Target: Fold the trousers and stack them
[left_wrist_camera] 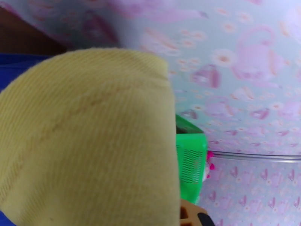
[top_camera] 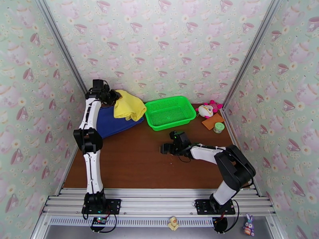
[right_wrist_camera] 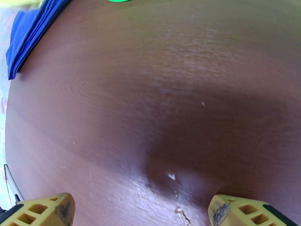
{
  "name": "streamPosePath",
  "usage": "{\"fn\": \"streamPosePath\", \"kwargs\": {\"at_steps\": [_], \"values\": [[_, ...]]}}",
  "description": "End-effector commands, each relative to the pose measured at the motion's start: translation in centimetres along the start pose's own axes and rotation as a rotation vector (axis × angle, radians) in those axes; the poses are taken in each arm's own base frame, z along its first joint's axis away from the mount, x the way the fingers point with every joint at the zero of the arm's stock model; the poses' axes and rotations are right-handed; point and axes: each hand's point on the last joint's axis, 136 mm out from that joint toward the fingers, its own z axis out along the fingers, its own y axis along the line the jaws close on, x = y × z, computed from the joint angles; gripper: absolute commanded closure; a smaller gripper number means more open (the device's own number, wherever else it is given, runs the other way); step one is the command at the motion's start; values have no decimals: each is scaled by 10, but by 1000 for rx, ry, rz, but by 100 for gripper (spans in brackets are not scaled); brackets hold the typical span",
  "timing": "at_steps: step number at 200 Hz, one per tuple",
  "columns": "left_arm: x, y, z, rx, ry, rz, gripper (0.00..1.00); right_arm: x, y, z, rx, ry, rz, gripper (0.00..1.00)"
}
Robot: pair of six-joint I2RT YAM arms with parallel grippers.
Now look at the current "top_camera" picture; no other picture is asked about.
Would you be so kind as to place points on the yellow towel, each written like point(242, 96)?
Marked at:
point(129, 107)

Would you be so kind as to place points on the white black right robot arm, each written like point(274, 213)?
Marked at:
point(231, 166)

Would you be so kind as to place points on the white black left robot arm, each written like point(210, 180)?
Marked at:
point(93, 171)

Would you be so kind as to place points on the green plastic basket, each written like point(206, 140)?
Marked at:
point(170, 113)

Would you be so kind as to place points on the blue folded towel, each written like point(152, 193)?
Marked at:
point(112, 126)

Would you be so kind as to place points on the brown square coaster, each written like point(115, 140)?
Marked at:
point(211, 121)

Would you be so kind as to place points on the pink white plush toy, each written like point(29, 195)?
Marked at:
point(206, 110)

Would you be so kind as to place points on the small green jar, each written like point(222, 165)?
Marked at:
point(218, 127)

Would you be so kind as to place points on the beige small figurine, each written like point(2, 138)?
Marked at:
point(173, 223)

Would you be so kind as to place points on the purple bunny figurine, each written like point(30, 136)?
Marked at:
point(248, 225)

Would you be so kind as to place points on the small circuit board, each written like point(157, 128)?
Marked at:
point(99, 221)

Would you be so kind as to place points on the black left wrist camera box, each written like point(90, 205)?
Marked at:
point(98, 85)

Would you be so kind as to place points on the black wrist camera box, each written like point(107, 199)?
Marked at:
point(166, 149)
point(98, 85)

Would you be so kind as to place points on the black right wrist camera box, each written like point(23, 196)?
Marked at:
point(166, 149)

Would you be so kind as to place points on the aluminium table side rail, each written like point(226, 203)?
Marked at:
point(67, 171)
point(231, 131)

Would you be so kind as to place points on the aluminium frame post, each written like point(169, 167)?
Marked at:
point(254, 49)
point(64, 49)

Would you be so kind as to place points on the aluminium base frame rails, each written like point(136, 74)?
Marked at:
point(154, 203)

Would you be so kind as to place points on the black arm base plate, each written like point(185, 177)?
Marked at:
point(114, 204)
point(202, 207)

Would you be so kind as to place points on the aluminium frame leg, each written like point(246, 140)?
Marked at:
point(275, 227)
point(39, 227)

